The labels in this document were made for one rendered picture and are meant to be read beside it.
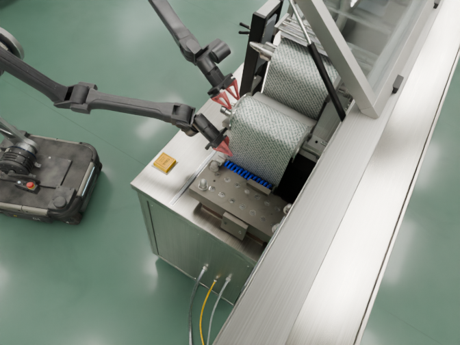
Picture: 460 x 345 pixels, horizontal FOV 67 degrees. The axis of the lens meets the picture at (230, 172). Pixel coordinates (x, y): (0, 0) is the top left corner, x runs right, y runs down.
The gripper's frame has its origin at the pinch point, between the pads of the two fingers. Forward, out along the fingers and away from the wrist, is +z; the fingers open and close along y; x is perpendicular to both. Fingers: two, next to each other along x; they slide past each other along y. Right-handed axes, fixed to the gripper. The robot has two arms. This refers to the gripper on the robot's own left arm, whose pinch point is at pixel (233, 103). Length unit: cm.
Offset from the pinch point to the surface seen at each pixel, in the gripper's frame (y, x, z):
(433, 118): -12, 55, 33
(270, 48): -19.1, 12.3, -6.9
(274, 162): 10.2, 10.1, 23.0
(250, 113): 7.8, 12.0, 3.2
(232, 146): 10.1, -3.7, 12.1
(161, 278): 41, -101, 72
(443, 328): -28, 4, 196
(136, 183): 34, -40, 4
